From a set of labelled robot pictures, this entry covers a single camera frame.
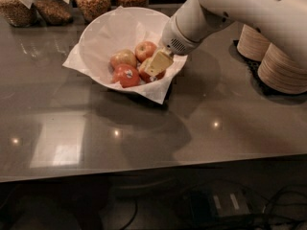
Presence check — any yellowish apple back left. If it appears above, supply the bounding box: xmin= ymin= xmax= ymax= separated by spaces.
xmin=110 ymin=49 xmax=137 ymax=68

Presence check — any red apple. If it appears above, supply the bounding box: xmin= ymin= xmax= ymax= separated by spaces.
xmin=134 ymin=41 xmax=157 ymax=62
xmin=112 ymin=64 xmax=140 ymax=88
xmin=138 ymin=58 xmax=165 ymax=83

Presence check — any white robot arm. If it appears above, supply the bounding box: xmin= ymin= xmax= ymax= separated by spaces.
xmin=160 ymin=0 xmax=307 ymax=69

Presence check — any white paper liner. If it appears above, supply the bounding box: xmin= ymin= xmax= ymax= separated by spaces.
xmin=62 ymin=5 xmax=188 ymax=105

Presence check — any paper bowl stack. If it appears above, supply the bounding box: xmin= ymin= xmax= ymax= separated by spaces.
xmin=237 ymin=25 xmax=271 ymax=61
xmin=257 ymin=43 xmax=307 ymax=95

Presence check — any white bowl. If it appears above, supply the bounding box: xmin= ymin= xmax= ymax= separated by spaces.
xmin=78 ymin=6 xmax=189 ymax=94

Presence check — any paper bowl stack back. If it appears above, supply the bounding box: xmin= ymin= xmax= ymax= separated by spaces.
xmin=237 ymin=25 xmax=271 ymax=61

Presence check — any black cable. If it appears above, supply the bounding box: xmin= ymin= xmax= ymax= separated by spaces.
xmin=191 ymin=184 xmax=307 ymax=230

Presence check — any black tray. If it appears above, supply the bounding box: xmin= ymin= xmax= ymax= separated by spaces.
xmin=237 ymin=50 xmax=294 ymax=96

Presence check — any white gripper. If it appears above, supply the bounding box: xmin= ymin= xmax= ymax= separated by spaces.
xmin=145 ymin=13 xmax=205 ymax=76

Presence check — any black power adapter box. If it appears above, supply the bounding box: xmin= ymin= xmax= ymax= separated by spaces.
xmin=188 ymin=190 xmax=251 ymax=224

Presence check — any paper bowl stack front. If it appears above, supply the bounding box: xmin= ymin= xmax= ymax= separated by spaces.
xmin=257 ymin=43 xmax=307 ymax=95

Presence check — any glass jar far left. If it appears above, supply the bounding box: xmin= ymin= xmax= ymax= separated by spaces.
xmin=0 ymin=0 xmax=37 ymax=27

